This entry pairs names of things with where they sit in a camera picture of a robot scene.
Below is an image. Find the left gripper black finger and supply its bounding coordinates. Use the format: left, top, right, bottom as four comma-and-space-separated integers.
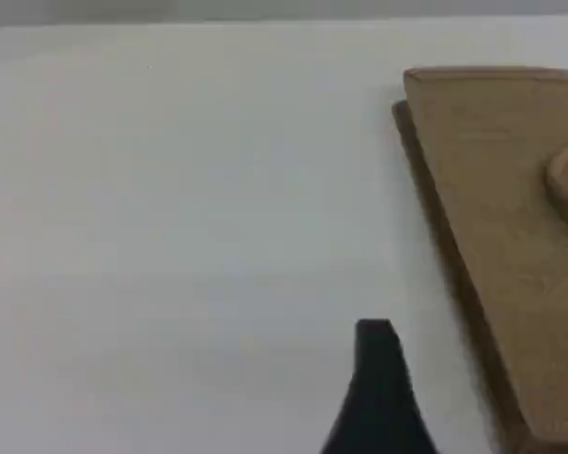
320, 318, 439, 454

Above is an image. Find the brown burlap tote bag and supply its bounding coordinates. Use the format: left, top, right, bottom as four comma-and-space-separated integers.
391, 65, 568, 454

